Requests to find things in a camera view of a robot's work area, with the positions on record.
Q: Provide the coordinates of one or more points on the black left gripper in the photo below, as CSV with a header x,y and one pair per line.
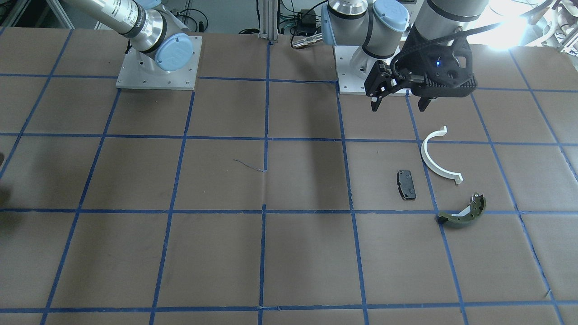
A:
x,y
414,63

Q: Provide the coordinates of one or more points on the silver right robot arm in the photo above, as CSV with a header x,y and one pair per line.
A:
x,y
148,25

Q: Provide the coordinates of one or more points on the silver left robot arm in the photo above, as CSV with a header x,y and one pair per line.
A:
x,y
377,25

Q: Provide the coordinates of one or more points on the black brake pad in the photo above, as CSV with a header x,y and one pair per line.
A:
x,y
405,185

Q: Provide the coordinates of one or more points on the black power adapter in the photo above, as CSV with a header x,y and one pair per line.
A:
x,y
306,23

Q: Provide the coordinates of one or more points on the green curved brake shoe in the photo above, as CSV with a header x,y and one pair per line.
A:
x,y
469,215

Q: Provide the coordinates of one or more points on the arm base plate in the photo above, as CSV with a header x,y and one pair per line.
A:
x,y
352,67
139,72

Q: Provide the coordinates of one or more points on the white curved plastic bracket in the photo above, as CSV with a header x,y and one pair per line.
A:
x,y
432,162

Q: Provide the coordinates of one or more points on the aluminium frame post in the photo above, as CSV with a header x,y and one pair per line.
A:
x,y
268,16

